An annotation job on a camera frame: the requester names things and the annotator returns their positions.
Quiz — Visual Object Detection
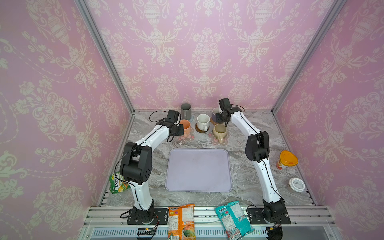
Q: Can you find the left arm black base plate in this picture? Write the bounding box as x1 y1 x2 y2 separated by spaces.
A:
127 208 169 225

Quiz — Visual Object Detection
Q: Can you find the aluminium frame post left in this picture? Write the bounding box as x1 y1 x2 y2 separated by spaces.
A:
73 0 135 115

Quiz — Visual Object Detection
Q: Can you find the lavender silicone tray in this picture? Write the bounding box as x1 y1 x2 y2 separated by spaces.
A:
165 149 232 193

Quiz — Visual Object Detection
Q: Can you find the woven rattan round coaster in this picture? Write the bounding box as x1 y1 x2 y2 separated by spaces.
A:
210 117 217 126

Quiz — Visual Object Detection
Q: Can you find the green snack packet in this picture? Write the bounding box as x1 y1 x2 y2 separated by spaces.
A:
109 173 130 194

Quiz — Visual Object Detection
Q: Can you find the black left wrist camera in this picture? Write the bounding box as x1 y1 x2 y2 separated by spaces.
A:
156 110 180 128

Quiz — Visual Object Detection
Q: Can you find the aluminium frame post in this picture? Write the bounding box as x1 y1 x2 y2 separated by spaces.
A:
73 0 135 115
271 0 347 116

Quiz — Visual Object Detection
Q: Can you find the aluminium front rail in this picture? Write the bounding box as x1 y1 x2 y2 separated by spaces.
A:
84 205 336 227

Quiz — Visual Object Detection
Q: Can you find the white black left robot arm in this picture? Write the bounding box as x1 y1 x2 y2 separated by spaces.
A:
119 124 184 224

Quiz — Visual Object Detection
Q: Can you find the grey mug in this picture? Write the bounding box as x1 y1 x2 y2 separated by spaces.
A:
181 103 192 121

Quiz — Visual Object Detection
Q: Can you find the aluminium frame post right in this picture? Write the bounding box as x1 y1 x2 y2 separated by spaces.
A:
271 0 347 116

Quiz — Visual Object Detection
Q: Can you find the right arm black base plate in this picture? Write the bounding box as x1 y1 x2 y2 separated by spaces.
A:
246 206 291 225

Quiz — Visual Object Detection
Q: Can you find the beige yellow mug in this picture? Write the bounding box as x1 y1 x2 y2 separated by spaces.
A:
213 124 228 144

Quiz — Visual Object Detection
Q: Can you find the brown wooden round coaster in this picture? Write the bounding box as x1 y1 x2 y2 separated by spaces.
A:
195 123 210 133

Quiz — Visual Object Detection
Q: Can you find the pink flower silicone coaster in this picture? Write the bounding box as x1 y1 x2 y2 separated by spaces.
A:
209 132 230 146

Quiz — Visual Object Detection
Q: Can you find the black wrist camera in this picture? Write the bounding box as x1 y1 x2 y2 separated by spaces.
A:
219 98 232 112
156 110 180 128

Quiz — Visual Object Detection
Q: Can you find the teal snack bag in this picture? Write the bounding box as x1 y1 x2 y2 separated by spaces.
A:
215 201 255 240

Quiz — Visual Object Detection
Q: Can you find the orange snack bag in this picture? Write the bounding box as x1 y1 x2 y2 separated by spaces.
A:
168 204 196 240

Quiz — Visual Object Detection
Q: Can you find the lavender mug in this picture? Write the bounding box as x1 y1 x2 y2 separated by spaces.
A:
212 107 220 123

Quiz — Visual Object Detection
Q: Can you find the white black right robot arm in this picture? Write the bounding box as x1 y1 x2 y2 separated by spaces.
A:
216 108 291 225

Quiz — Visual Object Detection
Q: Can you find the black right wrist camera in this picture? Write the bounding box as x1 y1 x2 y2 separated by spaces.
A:
219 98 232 112

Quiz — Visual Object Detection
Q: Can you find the white mug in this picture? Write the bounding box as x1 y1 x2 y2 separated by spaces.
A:
197 114 210 131

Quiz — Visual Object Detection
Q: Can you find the peach orange mug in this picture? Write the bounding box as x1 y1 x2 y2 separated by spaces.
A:
180 120 191 138

